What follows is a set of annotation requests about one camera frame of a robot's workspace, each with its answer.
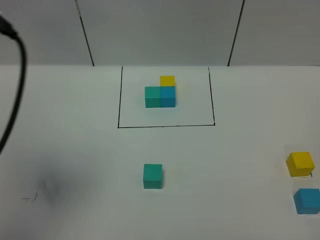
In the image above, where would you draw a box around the green template block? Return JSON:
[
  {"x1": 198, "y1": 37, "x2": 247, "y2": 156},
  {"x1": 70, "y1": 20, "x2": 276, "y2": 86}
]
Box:
[{"x1": 144, "y1": 86, "x2": 161, "y2": 108}]

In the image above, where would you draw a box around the blue template block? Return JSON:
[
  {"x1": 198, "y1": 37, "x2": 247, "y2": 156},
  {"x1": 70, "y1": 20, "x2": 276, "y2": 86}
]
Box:
[{"x1": 160, "y1": 86, "x2": 176, "y2": 108}]

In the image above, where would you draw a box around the yellow template block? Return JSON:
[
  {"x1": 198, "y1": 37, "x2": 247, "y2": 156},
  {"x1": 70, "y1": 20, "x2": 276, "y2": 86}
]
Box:
[{"x1": 160, "y1": 75, "x2": 176, "y2": 87}]

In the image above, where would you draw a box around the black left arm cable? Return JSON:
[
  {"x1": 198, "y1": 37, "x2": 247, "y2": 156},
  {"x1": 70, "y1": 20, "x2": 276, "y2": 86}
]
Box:
[{"x1": 0, "y1": 15, "x2": 27, "y2": 155}]

